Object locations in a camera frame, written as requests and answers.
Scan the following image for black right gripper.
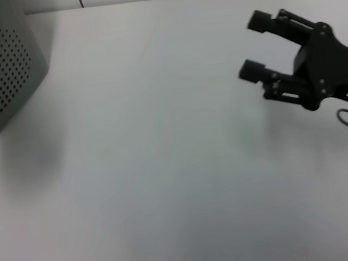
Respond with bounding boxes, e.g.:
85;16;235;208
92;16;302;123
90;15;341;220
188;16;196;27
231;0;348;120

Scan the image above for gray perforated storage box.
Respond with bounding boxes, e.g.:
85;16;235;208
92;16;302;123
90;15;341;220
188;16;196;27
0;0;60;141

